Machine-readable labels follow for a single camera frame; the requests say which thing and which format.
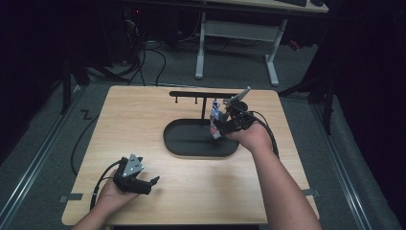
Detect black floor cables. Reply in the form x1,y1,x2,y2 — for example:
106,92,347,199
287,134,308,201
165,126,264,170
85,37,168,88

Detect black and white plush keychain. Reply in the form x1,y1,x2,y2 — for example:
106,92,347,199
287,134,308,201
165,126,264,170
209,99,230,140

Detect black stand leg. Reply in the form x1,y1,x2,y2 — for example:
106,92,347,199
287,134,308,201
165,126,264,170
59,52,92,115
278,71,337,136

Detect left hand-held gripper black cable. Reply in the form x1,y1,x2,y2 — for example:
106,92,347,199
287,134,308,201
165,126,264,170
89,160,123,211

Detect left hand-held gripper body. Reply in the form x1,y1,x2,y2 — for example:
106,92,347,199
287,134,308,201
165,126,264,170
112,153,146,195

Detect person's right hand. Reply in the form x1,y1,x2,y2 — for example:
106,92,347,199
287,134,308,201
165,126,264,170
225,122,275,155

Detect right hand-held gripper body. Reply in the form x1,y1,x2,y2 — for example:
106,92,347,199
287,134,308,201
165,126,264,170
221,85,257,134

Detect metal floor rail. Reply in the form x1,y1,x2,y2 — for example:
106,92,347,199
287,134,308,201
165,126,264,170
309,103,373,230
0,85,82,222

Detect white-framed wooden desk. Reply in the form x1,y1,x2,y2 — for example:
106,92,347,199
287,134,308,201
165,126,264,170
194,0,329,87

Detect person's left hand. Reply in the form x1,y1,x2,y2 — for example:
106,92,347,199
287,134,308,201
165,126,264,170
96,178,141,211

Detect small red object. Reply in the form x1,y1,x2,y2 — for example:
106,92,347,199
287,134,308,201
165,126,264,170
287,39,302,53

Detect black hook rack with tray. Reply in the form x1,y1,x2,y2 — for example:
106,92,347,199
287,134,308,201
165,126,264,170
163,91,241,158

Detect hand-held gripper black cable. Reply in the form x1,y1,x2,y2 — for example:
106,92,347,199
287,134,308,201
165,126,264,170
89,160,123,211
236,106,282,160

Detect dark computer tower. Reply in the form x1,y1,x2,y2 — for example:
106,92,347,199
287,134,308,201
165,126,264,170
121,5,143,66

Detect black keyboard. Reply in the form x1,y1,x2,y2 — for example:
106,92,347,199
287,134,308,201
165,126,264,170
275,0,308,8

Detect right hand-held gripper black cable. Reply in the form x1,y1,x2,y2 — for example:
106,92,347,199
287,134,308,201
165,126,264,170
236,106,282,160

